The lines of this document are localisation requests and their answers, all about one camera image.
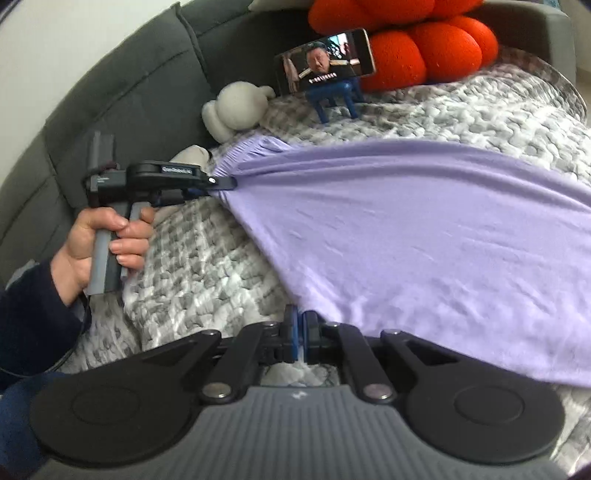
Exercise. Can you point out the light grey pillow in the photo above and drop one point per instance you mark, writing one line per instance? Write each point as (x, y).
(277, 3)

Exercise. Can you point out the purple pants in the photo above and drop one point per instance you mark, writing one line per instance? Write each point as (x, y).
(392, 230)

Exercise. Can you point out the blue phone stand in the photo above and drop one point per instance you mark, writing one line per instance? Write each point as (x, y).
(330, 90)

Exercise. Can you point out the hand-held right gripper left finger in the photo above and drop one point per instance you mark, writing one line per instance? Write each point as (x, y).
(290, 337)

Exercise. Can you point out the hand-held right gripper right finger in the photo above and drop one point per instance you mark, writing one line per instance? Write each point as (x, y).
(307, 337)

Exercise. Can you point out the smartphone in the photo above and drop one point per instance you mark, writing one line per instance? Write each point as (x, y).
(323, 62)

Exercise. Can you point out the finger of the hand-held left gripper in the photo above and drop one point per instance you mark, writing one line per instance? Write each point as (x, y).
(224, 184)

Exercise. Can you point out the grey checked quilted blanket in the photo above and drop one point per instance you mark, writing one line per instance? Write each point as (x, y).
(207, 258)

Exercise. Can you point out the beige folded cloth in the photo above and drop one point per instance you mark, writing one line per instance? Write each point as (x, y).
(194, 154)

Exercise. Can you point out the person's left forearm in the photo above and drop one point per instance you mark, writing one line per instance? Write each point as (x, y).
(32, 323)

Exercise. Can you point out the orange knot cushion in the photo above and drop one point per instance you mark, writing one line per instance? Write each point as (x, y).
(438, 50)

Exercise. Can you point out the white plush toy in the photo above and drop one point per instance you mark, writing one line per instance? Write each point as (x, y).
(235, 108)

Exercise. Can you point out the person's left hand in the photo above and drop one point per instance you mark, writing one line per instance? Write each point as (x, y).
(78, 249)

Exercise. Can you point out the dark grey sofa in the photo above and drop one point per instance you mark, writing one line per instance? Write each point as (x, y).
(115, 92)

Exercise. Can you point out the person's leg in blue jeans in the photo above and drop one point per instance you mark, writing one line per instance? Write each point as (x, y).
(18, 429)

